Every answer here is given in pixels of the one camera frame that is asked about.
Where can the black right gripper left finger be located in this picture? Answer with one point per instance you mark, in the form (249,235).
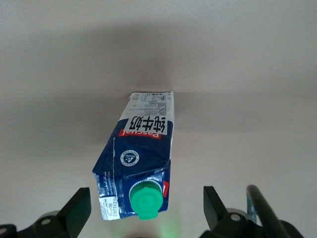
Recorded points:
(74,213)

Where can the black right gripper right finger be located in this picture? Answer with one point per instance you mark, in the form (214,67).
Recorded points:
(215,213)

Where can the blue white milk carton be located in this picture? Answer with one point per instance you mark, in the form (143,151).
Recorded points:
(146,153)

